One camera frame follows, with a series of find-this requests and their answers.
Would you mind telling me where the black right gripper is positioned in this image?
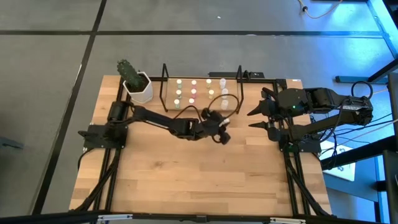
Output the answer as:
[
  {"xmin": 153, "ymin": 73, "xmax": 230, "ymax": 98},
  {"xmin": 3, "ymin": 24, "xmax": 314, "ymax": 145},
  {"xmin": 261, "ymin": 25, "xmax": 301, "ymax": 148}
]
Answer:
[{"xmin": 248, "ymin": 88, "xmax": 280, "ymax": 142}]

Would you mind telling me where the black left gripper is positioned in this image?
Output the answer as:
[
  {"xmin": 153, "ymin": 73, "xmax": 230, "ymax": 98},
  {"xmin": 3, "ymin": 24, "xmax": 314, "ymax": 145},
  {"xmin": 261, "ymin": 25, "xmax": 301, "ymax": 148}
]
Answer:
[{"xmin": 197, "ymin": 107, "xmax": 231, "ymax": 146}]

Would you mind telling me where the flat black box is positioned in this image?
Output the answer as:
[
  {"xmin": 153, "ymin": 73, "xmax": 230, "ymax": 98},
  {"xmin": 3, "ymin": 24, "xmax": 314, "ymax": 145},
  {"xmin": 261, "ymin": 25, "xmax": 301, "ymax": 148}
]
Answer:
[{"xmin": 208, "ymin": 71, "xmax": 266, "ymax": 79}]

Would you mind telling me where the white hexagonal planter pot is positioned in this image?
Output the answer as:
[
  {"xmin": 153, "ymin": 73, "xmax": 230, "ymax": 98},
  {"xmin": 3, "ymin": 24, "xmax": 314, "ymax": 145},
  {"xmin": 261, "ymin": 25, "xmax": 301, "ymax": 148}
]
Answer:
[{"xmin": 123, "ymin": 71, "xmax": 154, "ymax": 105}]

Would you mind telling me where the green cactus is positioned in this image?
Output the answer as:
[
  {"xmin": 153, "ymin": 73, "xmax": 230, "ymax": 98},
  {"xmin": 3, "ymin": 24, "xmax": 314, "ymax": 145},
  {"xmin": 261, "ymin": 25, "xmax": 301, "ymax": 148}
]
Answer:
[{"xmin": 116, "ymin": 58, "xmax": 146, "ymax": 90}]

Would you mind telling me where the white paper blue print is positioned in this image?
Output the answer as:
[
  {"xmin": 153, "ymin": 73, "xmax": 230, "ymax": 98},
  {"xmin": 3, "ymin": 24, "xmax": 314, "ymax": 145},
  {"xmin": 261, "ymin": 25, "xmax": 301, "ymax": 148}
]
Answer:
[{"xmin": 320, "ymin": 138, "xmax": 357, "ymax": 182}]

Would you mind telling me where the black metal beam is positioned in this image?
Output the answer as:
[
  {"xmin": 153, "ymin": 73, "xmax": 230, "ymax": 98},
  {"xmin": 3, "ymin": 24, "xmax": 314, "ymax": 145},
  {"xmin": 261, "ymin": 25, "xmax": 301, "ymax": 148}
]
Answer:
[{"xmin": 320, "ymin": 73, "xmax": 398, "ymax": 224}]

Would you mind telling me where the black gantry bar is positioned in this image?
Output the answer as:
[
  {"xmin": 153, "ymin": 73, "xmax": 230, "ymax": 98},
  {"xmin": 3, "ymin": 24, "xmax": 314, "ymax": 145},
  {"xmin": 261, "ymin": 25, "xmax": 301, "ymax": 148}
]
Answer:
[{"xmin": 0, "ymin": 211, "xmax": 398, "ymax": 224}]

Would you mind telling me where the dark floor object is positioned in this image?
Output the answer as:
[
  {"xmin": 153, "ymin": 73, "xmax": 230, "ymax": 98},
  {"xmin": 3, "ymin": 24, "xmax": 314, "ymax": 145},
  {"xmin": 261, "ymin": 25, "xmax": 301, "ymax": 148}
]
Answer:
[{"xmin": 0, "ymin": 136, "xmax": 24, "ymax": 151}]

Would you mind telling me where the wooden shelf black metal frame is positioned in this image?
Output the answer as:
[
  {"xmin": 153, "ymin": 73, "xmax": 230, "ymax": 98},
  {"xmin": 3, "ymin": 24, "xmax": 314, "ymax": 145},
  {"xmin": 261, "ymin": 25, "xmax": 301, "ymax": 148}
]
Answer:
[{"xmin": 159, "ymin": 63, "xmax": 246, "ymax": 115}]

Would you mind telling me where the black desk frame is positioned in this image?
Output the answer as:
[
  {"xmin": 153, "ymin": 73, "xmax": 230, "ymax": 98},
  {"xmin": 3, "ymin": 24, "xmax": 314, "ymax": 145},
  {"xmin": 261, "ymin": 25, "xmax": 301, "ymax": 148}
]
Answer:
[{"xmin": 335, "ymin": 0, "xmax": 398, "ymax": 84}]

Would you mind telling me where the silver metal bracket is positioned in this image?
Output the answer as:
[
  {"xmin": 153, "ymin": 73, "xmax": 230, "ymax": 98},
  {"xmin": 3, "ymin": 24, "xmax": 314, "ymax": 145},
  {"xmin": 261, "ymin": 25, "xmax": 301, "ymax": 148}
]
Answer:
[
  {"xmin": 269, "ymin": 217, "xmax": 307, "ymax": 224},
  {"xmin": 97, "ymin": 213, "xmax": 134, "ymax": 222}
]

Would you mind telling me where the tan cable black plug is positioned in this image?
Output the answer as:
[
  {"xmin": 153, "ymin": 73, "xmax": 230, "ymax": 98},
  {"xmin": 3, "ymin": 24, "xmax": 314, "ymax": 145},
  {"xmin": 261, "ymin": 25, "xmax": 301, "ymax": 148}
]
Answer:
[{"xmin": 297, "ymin": 0, "xmax": 343, "ymax": 19}]

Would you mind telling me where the black floor cable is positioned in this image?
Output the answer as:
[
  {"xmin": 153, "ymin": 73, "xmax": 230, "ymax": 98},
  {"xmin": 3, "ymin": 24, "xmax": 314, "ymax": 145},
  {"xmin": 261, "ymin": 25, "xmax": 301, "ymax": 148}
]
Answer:
[{"xmin": 329, "ymin": 112, "xmax": 394, "ymax": 144}]

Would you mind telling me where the grey floor cable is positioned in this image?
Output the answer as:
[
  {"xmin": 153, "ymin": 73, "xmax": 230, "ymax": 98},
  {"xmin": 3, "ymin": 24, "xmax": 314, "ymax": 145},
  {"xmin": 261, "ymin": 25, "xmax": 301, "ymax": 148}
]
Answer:
[{"xmin": 341, "ymin": 119, "xmax": 398, "ymax": 146}]

